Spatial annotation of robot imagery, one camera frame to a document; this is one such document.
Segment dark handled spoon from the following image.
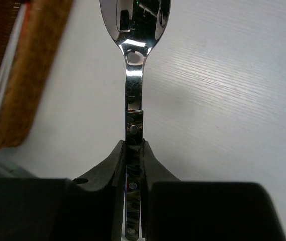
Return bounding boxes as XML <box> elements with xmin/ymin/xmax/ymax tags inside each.
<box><xmin>100</xmin><ymin>1</ymin><xmax>171</xmax><ymax>240</ymax></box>

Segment brown wicker cutlery tray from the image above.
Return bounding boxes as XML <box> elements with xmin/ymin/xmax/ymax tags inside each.
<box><xmin>0</xmin><ymin>1</ymin><xmax>73</xmax><ymax>149</ymax></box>

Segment white chopstick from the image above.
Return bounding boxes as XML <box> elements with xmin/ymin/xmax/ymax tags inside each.
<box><xmin>0</xmin><ymin>3</ymin><xmax>27</xmax><ymax>107</ymax></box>
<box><xmin>0</xmin><ymin>62</ymin><xmax>11</xmax><ymax>108</ymax></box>

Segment orange chopstick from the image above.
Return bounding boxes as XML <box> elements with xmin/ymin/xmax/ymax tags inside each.
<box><xmin>18</xmin><ymin>0</ymin><xmax>32</xmax><ymax>43</ymax></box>

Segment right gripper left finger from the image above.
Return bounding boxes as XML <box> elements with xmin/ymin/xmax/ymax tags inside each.
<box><xmin>0</xmin><ymin>141</ymin><xmax>126</xmax><ymax>240</ymax></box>

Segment aluminium table rail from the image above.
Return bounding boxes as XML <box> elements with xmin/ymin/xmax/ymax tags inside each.
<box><xmin>0</xmin><ymin>160</ymin><xmax>36</xmax><ymax>178</ymax></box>

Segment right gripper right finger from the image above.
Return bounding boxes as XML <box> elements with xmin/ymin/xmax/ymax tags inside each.
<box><xmin>140</xmin><ymin>141</ymin><xmax>286</xmax><ymax>240</ymax></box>

